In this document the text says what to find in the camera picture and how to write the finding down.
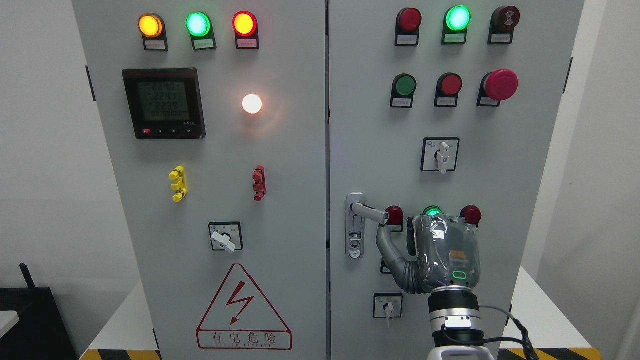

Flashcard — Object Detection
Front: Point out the green indicator light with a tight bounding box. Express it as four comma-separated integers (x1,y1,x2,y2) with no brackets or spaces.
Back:
185,11,217,51
441,4,471,45

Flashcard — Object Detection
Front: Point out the white lit indicator light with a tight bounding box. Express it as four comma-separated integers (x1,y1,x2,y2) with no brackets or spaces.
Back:
241,93,263,115

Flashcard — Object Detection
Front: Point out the white rotary switch left door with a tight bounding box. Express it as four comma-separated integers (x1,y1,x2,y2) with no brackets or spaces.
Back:
208,221,243,254

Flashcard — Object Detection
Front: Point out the red electric warning sticker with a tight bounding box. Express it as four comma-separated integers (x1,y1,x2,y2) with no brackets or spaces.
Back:
196,263,293,351

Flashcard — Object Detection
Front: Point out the yellow terminal connector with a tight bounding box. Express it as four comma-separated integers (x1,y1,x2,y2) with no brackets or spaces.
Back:
168,165,188,203

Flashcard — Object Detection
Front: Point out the green lit indicator middle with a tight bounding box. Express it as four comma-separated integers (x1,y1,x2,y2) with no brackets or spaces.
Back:
422,205,442,217

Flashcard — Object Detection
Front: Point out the grey right cabinet door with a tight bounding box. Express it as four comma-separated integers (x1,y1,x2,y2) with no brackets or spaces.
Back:
327,0,585,360

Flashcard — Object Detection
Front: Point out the white rotary switch upper right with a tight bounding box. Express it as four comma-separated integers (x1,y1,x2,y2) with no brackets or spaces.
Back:
420,137,460,174

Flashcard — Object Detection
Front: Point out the black box at left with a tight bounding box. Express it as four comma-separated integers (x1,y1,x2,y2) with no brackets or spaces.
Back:
0,263,78,360

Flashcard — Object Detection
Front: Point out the dark red indicator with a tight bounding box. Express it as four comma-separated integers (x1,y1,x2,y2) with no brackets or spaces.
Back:
385,205,405,233
394,7,423,47
459,205,483,228

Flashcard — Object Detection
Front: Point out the dark red indicator middle right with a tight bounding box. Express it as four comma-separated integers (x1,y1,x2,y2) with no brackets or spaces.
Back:
459,205,483,228

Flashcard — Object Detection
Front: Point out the dark red indicator top right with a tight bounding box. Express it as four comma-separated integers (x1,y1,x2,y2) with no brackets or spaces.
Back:
394,7,423,47

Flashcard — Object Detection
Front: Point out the white rotary switch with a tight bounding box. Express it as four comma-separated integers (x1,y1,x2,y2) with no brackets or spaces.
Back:
373,292,403,328
420,137,460,174

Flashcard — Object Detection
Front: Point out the black digital power meter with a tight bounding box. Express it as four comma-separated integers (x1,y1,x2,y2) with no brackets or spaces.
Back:
122,67,206,140

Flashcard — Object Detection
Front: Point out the red lit indicator light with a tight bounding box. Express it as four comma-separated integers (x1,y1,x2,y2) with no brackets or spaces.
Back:
232,10,259,50

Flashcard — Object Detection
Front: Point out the amber indicator light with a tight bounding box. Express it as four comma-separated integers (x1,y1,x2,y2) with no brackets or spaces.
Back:
137,13,169,51

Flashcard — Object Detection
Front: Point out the green indicator light top left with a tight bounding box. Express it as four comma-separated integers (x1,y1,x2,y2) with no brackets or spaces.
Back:
185,11,217,51

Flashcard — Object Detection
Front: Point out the red emergency stop mushroom button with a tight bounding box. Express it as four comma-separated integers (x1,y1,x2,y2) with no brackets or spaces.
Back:
477,68,519,108

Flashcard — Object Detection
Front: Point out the red push button upper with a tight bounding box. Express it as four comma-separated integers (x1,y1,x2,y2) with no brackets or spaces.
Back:
434,72,463,108

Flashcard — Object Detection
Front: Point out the red terminal connector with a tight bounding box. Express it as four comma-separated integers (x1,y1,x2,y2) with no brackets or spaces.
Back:
252,165,266,202

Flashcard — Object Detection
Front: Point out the grey left cabinet door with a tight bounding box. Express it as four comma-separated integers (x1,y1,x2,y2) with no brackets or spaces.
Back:
72,0,327,360

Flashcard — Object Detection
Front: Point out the white rotary switch lower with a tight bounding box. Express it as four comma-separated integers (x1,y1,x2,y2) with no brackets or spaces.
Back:
373,292,403,328

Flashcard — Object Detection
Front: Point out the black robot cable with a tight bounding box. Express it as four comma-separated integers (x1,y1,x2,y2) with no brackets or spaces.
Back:
477,305,541,360

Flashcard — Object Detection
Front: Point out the green indicator light top right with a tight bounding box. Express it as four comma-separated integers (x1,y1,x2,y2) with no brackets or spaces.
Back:
441,4,471,45

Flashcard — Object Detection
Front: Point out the green push button upper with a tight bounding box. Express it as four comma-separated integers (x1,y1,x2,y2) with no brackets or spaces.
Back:
390,73,418,109

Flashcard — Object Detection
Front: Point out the silver door handle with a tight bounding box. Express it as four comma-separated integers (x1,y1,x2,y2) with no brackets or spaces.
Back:
345,193,389,259

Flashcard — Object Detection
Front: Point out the dark red indicator middle left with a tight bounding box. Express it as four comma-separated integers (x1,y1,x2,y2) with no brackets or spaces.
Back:
385,205,405,233

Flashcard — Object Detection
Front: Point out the red black buzzer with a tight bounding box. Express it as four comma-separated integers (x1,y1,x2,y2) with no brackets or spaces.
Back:
487,6,521,45

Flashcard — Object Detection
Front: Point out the grey cabinet door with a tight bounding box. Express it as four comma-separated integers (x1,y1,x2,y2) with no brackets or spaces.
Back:
72,0,327,360
327,0,585,360

